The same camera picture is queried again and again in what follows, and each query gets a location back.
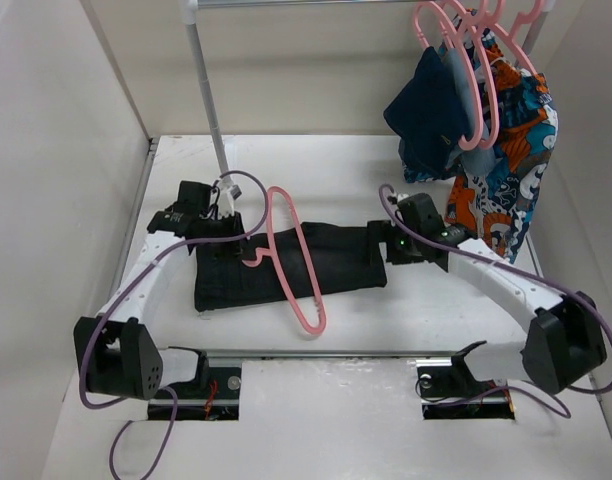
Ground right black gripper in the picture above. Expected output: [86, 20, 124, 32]
[361, 219, 422, 266]

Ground black trousers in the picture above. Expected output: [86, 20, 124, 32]
[194, 222, 387, 312]

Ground pink hanger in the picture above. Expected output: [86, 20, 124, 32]
[242, 186, 327, 337]
[476, 0, 544, 75]
[412, 1, 484, 151]
[443, 1, 505, 151]

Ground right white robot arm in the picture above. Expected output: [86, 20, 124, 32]
[367, 184, 612, 397]

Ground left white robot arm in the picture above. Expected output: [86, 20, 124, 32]
[73, 178, 248, 409]

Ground pink hanger front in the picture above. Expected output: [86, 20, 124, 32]
[412, 1, 484, 151]

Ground pink hanger back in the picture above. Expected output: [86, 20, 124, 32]
[476, 0, 544, 75]

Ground white rack base foot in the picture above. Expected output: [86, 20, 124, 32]
[224, 136, 239, 171]

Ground grey blue garment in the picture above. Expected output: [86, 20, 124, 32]
[443, 49, 496, 176]

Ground navy blue shorts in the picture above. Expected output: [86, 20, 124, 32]
[383, 47, 470, 183]

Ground colourful patterned shorts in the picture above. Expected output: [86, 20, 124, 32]
[421, 1, 558, 261]

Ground grey rack pole left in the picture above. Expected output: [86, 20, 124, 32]
[180, 0, 229, 173]

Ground grey rack pole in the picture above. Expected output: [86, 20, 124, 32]
[522, 0, 556, 56]
[180, 0, 229, 173]

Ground grey rack pole right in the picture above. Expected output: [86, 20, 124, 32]
[522, 0, 556, 56]

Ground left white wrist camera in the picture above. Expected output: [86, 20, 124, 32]
[215, 178, 242, 219]

